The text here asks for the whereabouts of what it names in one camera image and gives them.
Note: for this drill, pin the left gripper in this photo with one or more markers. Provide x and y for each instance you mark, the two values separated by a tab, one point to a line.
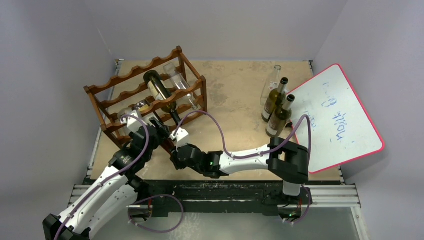
162	134

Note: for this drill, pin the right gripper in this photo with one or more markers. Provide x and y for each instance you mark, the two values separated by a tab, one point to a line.
173	145

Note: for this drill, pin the dark green bottle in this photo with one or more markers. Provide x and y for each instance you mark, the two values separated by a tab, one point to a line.
275	98

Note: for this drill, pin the clear glass wine bottle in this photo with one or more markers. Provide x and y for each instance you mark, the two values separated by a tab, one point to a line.
271	82

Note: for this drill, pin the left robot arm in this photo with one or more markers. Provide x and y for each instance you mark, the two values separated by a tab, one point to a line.
117	187

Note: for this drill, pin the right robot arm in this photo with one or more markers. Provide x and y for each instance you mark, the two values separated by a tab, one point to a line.
285	159

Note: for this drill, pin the short clear glass in rack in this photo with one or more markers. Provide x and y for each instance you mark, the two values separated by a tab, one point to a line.
124	120

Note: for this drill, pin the wooden wine rack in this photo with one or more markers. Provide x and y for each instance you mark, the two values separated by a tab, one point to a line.
109	123

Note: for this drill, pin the pink-framed whiteboard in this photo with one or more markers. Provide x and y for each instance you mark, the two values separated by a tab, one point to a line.
341	129

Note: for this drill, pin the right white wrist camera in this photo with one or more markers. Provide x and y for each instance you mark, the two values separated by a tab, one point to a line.
180	137

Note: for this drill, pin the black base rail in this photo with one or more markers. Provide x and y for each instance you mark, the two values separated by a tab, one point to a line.
163	197

